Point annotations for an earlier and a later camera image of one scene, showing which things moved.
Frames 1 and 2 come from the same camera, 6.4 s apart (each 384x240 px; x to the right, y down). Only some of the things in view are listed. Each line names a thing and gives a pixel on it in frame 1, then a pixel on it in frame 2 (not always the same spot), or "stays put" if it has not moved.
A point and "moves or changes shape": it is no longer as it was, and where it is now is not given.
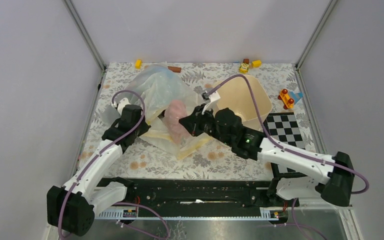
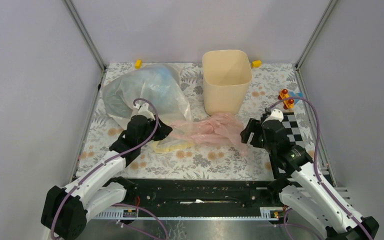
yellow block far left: [138, 64] stays put
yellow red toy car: [287, 102] stays put
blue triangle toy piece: [296, 96] stays put
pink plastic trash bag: [175, 110] moves or changes shape
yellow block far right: [256, 63] stays put
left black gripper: [145, 126] to [163, 131]
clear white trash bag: [154, 86] moves or changes shape
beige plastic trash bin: [234, 94] to [227, 75]
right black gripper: [193, 122] to [254, 126]
